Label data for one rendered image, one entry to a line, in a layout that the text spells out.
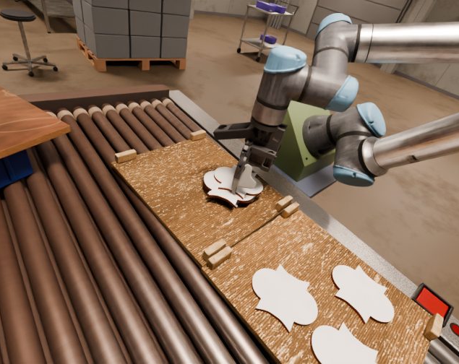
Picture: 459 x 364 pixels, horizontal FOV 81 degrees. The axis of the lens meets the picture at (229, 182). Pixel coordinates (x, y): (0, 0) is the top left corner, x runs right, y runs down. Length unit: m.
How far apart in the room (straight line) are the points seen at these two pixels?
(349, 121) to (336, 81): 0.34
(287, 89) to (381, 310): 0.51
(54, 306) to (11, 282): 0.10
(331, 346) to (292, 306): 0.09
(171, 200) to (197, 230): 0.11
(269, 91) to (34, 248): 0.57
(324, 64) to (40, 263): 0.69
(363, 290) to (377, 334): 0.09
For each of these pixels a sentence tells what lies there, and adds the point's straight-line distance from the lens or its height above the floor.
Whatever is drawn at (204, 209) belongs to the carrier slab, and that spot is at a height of 0.94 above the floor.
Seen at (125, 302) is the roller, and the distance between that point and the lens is 0.58.
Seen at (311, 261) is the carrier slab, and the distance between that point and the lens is 0.70.
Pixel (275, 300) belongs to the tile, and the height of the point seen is 0.94.
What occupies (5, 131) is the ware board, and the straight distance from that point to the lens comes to 0.80.
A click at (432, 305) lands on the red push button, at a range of 0.84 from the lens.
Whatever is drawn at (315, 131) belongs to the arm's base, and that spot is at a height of 1.05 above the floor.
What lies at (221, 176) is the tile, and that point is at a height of 0.98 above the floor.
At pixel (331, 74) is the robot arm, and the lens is 0.61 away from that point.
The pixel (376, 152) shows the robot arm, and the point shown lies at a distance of 0.82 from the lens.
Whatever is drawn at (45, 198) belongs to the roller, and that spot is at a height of 0.92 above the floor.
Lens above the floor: 1.44
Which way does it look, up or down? 39 degrees down
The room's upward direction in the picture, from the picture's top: 16 degrees clockwise
